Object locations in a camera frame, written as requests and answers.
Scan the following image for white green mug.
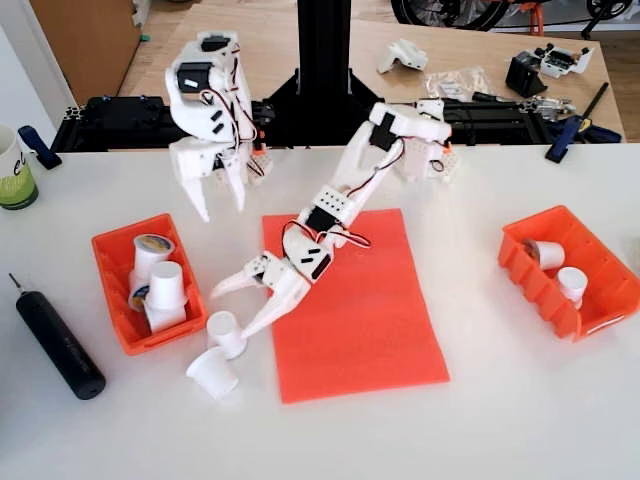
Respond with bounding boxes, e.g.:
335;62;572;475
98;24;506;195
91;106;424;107
0;123;40;211

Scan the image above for black bicycle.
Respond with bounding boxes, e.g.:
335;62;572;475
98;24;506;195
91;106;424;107
389;0;640;40

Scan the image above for white printed robot part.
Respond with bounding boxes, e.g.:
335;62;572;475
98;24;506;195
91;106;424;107
375;38;429;75

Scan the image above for black aluminium frame rail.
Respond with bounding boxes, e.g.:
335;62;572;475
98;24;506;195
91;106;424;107
49;99;556;153

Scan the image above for orange bin with white label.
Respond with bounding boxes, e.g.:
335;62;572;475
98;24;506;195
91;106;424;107
497;203;640;344

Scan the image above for orange plastic bin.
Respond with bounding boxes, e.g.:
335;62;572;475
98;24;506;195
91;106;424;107
90;213;210;357

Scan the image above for black plastic mounting block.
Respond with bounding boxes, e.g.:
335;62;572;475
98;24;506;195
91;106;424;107
82;94;169;132

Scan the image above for clear bag of screws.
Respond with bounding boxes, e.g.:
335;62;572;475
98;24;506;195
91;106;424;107
423;66;499;100

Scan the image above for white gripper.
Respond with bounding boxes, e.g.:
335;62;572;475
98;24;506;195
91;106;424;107
208;251;310;343
168;138;248;225

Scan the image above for black printed part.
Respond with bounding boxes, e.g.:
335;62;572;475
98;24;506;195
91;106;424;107
504;55;549;99

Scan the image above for blue bar clamp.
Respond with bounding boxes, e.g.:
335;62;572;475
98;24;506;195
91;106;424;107
17;124;64;171
544;81;624;164

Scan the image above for wooden table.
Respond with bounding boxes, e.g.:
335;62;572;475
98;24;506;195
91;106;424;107
117;3;626;151

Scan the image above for brown wooden cabinet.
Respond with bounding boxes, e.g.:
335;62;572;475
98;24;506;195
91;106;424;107
28;0;144;107

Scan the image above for white device with circuit board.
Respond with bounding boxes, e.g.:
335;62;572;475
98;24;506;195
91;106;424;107
517;43;595;79

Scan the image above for metal clamp tool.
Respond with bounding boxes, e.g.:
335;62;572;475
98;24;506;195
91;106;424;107
519;94;576;124

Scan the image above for red lid white coffee pod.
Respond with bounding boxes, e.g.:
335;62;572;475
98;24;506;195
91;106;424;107
205;310;249;360
522;239;566;271
555;266;589;311

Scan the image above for black aluminium frame post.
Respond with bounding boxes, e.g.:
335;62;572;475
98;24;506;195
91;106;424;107
269;0;386;109

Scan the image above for blue lid white coffee pod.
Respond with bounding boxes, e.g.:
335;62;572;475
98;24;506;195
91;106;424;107
131;233;176;275
127;272;152;311
144;303;189;335
144;260;190;312

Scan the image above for orange foam mat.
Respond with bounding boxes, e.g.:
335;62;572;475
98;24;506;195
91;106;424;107
260;208;452;405

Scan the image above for black electric screwdriver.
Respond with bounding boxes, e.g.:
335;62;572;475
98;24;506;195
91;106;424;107
8;272;107;401

